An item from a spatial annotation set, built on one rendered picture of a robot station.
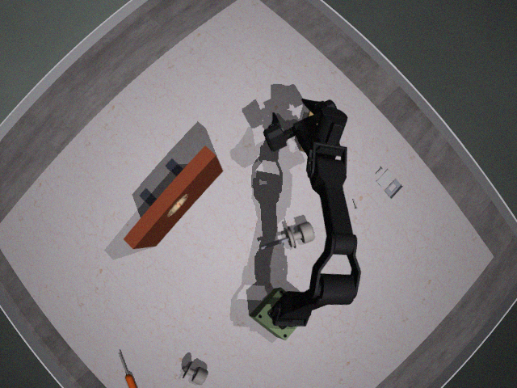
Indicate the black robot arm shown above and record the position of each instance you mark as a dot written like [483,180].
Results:
[327,176]

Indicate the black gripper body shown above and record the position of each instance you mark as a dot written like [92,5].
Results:
[304,129]

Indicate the brown wooden door slab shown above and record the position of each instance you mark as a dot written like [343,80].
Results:
[178,197]

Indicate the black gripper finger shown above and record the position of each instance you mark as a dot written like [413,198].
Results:
[311,105]
[275,121]

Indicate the orange-handled screwdriver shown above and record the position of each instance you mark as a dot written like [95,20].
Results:
[129,378]

